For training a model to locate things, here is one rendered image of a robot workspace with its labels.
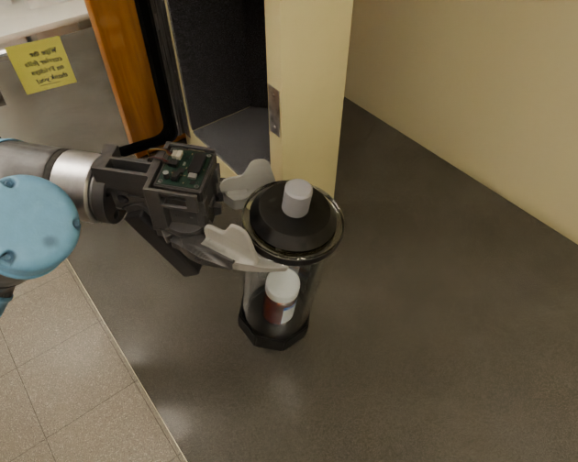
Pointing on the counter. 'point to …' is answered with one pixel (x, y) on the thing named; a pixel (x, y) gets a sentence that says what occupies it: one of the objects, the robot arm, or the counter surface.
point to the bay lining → (220, 56)
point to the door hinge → (171, 65)
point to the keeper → (273, 110)
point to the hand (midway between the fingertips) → (289, 231)
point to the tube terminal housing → (303, 87)
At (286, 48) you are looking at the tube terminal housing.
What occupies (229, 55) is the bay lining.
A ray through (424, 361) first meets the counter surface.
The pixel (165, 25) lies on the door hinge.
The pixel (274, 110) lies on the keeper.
